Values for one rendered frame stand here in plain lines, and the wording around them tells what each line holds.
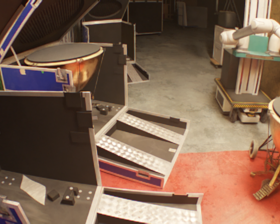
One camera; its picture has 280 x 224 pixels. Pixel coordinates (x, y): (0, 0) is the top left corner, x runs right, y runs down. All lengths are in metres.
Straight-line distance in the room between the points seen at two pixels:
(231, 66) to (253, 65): 0.31
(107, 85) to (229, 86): 1.67
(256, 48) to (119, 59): 1.75
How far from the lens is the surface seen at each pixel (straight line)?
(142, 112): 2.91
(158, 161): 2.26
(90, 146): 1.60
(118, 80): 2.87
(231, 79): 3.33
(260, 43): 3.12
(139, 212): 1.74
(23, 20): 2.14
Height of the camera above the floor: 1.50
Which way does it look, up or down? 28 degrees down
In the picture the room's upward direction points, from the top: straight up
